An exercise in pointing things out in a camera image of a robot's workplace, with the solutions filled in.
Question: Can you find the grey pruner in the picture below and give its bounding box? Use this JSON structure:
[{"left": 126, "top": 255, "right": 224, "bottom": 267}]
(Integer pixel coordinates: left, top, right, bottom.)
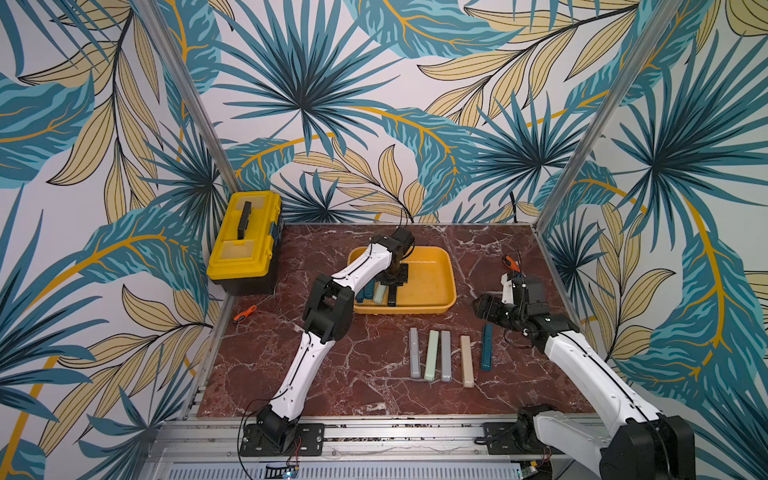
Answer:
[
  {"left": 440, "top": 330, "right": 452, "bottom": 383},
  {"left": 408, "top": 327, "right": 421, "bottom": 379}
]

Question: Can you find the aluminium front rail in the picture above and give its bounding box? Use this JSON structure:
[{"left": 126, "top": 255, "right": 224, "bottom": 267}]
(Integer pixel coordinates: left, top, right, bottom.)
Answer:
[{"left": 137, "top": 414, "right": 606, "bottom": 479}]

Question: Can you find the left aluminium corner post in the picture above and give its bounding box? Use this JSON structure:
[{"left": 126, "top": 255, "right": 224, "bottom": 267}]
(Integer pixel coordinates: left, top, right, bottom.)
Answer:
[{"left": 134, "top": 0, "right": 241, "bottom": 193}]

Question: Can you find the right aluminium corner post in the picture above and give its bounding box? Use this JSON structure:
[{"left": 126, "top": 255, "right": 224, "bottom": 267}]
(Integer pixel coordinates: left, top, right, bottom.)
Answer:
[{"left": 533, "top": 1, "right": 682, "bottom": 239}]

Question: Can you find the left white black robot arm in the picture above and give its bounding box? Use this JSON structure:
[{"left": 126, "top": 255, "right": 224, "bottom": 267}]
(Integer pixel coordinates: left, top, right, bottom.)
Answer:
[{"left": 255, "top": 227, "right": 415, "bottom": 453}]

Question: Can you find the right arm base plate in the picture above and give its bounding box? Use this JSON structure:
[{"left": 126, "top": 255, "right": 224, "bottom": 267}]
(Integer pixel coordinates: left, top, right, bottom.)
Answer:
[{"left": 474, "top": 421, "right": 561, "bottom": 455}]

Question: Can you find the beige pruner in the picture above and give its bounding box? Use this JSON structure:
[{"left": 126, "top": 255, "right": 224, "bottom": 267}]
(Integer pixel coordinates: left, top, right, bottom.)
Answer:
[{"left": 460, "top": 335, "right": 475, "bottom": 388}]

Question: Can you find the orange screwdriver right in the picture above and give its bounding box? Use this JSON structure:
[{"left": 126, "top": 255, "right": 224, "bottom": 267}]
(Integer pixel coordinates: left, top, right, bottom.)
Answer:
[{"left": 502, "top": 255, "right": 522, "bottom": 273}]

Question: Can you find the yellow black toolbox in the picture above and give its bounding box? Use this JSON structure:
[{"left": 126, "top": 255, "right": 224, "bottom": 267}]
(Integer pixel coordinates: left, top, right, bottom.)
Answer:
[{"left": 207, "top": 191, "right": 283, "bottom": 296}]

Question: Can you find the light green pruner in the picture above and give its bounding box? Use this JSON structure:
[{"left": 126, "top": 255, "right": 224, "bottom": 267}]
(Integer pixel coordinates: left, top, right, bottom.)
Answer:
[
  {"left": 373, "top": 283, "right": 388, "bottom": 305},
  {"left": 423, "top": 330, "right": 440, "bottom": 382}
]

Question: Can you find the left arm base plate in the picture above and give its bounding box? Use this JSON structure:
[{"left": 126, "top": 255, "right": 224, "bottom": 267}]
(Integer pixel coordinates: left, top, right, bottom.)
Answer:
[{"left": 238, "top": 423, "right": 325, "bottom": 458}]

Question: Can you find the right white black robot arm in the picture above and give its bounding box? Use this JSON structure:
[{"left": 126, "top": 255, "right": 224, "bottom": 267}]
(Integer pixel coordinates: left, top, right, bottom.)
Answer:
[{"left": 472, "top": 273, "right": 696, "bottom": 479}]

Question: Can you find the grey pruner right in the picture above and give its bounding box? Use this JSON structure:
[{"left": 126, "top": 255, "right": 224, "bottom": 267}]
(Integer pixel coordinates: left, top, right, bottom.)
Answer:
[{"left": 440, "top": 330, "right": 452, "bottom": 383}]

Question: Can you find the aluminium corner post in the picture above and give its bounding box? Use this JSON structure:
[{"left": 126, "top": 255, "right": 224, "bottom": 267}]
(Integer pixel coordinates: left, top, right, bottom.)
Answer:
[
  {"left": 134, "top": 0, "right": 241, "bottom": 193},
  {"left": 533, "top": 1, "right": 682, "bottom": 239}
]

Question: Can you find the yellow plastic storage tray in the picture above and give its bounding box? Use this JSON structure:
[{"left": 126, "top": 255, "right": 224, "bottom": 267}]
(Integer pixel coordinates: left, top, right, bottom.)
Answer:
[{"left": 354, "top": 246, "right": 457, "bottom": 316}]

